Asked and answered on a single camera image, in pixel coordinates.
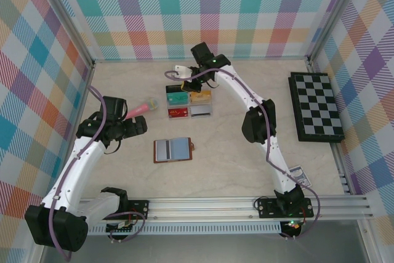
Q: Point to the teal VIP card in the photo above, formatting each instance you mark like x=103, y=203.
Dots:
x=177, y=98

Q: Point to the brown leather card holder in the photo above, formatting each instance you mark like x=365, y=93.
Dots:
x=184, y=150

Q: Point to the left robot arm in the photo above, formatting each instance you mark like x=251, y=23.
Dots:
x=77, y=158

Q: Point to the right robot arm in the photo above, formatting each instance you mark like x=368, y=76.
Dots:
x=277, y=158

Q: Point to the gold card stack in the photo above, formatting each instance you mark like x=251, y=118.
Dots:
x=201, y=96

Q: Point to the clear acrylic card organizer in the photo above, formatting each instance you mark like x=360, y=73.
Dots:
x=189, y=106

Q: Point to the teal card stack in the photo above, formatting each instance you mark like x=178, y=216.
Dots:
x=168, y=103

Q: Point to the red card stack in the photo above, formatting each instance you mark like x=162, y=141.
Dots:
x=178, y=113

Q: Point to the silver magnetic stripe card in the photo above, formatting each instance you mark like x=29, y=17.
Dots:
x=163, y=150

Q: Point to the blue playing card box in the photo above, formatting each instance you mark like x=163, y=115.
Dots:
x=303, y=176

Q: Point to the pink toy microphone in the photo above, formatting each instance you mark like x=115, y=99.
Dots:
x=141, y=109

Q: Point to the small circuit board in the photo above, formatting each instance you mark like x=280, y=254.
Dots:
x=291, y=224
x=121, y=227

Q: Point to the black grey chessboard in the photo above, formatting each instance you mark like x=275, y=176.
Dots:
x=317, y=106

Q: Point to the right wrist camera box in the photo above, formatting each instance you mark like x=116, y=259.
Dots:
x=183, y=71

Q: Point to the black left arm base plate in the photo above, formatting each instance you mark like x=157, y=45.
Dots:
x=138, y=209

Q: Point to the aluminium frame post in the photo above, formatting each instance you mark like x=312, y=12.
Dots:
x=72, y=19
x=335, y=13

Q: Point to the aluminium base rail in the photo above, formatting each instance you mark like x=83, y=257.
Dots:
x=200, y=209

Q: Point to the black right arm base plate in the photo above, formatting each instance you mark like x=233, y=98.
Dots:
x=267, y=209

